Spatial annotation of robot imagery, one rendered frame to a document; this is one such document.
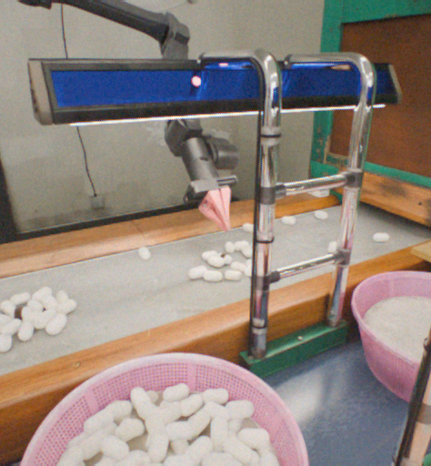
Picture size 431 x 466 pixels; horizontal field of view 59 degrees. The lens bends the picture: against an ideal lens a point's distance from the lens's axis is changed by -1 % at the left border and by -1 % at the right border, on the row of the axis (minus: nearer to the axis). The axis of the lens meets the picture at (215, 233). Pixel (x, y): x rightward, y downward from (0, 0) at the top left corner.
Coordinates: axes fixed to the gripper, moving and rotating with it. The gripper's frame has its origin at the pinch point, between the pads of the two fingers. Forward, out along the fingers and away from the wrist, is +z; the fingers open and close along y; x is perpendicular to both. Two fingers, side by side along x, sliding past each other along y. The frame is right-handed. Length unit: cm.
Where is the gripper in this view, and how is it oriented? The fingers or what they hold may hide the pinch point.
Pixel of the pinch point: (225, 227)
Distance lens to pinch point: 73.7
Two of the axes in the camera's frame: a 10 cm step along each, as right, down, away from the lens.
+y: 8.8, -1.9, 4.4
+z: 3.6, 8.6, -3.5
